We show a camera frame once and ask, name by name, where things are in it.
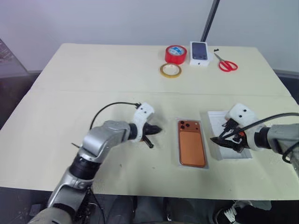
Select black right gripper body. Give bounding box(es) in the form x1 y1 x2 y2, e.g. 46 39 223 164
221 118 246 154

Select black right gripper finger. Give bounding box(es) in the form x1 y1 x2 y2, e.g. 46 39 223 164
212 141 236 152
209 133 232 145

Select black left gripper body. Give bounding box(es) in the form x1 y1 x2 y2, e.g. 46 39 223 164
141 123 155 137

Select white phone box lid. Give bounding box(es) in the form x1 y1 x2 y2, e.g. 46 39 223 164
200 110 254 161

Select white box with phone print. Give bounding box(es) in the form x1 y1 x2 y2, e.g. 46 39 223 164
189 41 213 69

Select orange smartphone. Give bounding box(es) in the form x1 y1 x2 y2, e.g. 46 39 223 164
177 119 207 168

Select yellow clear tape roll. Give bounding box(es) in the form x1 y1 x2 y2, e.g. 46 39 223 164
159 63 183 78

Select black and white sneaker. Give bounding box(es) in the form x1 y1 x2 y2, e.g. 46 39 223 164
214 200 254 224

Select red tape roll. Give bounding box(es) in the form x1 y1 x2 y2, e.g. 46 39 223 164
164 45 188 65

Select black metal pole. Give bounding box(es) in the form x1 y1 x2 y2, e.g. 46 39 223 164
200 0 221 44

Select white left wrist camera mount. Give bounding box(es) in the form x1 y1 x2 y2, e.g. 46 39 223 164
129 102 156 143

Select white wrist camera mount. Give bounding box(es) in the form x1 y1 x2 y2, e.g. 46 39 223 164
129 102 156 143
224 103 265 152

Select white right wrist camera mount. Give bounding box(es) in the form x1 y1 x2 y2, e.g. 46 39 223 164
224 103 265 152

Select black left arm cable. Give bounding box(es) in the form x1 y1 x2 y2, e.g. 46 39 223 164
90 101 142 129

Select red handled scissors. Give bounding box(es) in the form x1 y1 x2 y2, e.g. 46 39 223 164
213 52 239 72

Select thin black cable under table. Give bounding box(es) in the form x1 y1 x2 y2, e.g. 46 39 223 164
86 188 106 224

